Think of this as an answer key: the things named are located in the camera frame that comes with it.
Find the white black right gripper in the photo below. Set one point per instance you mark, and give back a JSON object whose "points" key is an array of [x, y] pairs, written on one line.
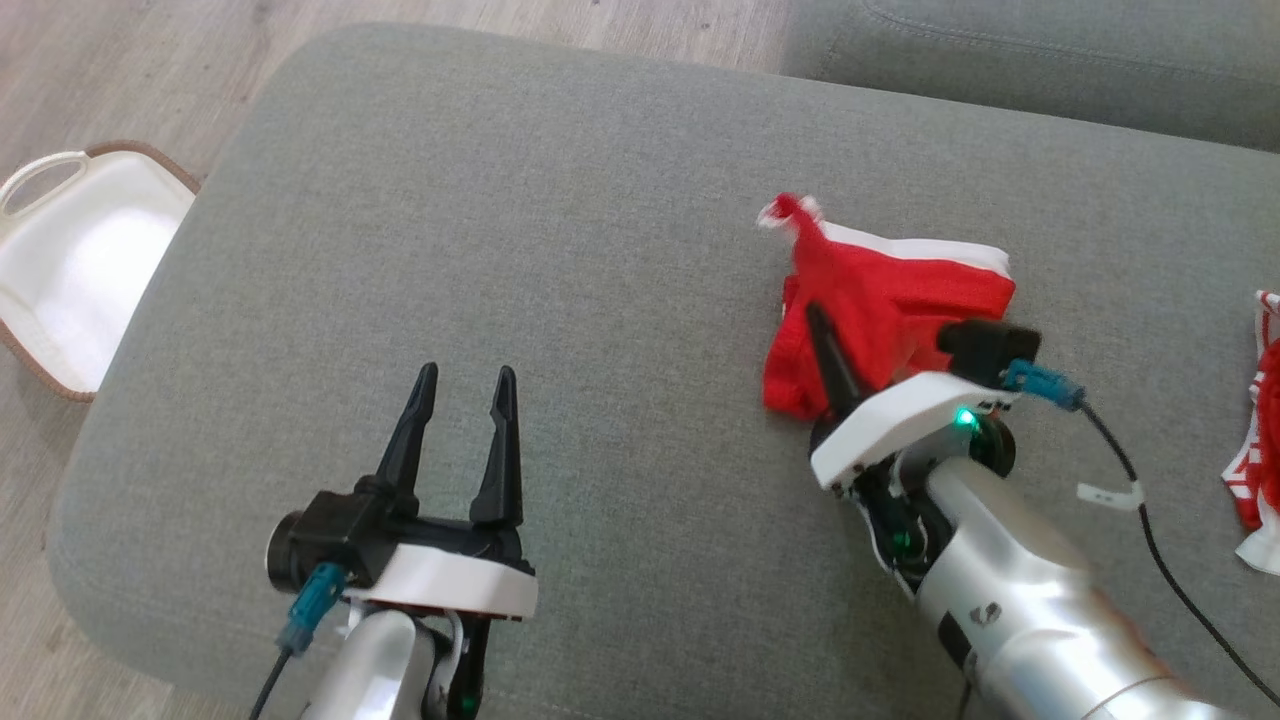
{"points": [[900, 425]]}

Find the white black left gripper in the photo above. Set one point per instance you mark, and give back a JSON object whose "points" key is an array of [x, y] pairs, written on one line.
{"points": [[460, 580]]}

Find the red garment with white band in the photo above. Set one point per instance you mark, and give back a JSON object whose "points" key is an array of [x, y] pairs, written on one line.
{"points": [[870, 290]]}

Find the red garment with striped trim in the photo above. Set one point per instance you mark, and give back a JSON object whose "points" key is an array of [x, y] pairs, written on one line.
{"points": [[1265, 400]]}

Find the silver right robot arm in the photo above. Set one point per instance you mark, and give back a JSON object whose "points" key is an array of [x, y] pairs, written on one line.
{"points": [[1020, 600]]}

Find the large grey sofa seat cushion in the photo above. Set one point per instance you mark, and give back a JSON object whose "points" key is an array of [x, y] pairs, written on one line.
{"points": [[600, 250]]}

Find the white basket with brown rim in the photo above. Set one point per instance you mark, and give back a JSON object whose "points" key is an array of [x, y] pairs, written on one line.
{"points": [[80, 270]]}

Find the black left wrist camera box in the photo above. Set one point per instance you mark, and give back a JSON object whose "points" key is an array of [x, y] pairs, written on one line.
{"points": [[335, 535]]}

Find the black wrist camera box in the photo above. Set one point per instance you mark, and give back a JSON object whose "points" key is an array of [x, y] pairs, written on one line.
{"points": [[985, 345], [335, 535]]}

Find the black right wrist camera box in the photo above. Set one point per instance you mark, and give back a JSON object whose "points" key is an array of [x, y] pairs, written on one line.
{"points": [[985, 345]]}

